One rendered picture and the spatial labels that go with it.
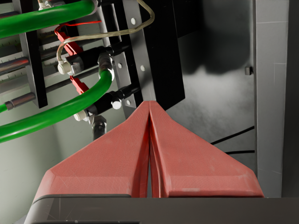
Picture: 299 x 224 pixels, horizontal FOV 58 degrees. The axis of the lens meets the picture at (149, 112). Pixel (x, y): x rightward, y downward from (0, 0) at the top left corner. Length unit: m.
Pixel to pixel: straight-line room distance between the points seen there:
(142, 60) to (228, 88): 0.20
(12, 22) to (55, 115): 0.08
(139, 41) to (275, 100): 0.23
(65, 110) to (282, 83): 0.26
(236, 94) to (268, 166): 0.18
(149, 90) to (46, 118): 0.27
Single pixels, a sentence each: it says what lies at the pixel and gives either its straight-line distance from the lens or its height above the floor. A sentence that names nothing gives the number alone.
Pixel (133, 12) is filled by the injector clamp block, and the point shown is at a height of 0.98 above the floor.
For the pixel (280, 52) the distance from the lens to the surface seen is 0.37.
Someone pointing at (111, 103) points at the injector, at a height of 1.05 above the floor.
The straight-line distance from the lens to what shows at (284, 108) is 0.40.
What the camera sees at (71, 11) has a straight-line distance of 0.26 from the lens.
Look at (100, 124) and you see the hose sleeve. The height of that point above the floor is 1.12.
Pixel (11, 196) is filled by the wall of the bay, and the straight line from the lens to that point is 0.78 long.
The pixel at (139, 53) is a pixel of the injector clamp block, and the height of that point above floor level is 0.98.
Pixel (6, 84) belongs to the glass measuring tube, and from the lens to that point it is 0.66.
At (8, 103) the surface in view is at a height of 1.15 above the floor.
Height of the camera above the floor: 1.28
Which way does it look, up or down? 36 degrees down
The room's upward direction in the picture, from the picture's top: 121 degrees counter-clockwise
